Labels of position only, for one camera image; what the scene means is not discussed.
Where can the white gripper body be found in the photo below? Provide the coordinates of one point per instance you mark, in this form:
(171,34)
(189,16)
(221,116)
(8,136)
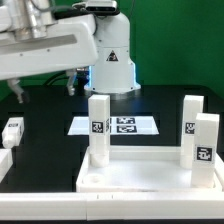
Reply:
(33,41)

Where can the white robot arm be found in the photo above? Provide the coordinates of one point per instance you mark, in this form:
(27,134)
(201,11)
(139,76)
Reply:
(114,71)

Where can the white marker plate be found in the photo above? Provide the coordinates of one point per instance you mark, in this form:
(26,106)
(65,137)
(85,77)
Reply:
(119,125)

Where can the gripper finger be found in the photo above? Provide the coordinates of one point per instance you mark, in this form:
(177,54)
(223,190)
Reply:
(71,75)
(13,84)

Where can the white left corner block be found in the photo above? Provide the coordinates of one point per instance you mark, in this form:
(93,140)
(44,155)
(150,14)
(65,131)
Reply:
(6,161)

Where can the white front rail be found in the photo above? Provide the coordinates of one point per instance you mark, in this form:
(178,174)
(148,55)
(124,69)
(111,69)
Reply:
(111,206)

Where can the white desk top tray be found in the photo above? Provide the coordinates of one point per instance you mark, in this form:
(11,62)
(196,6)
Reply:
(139,169)

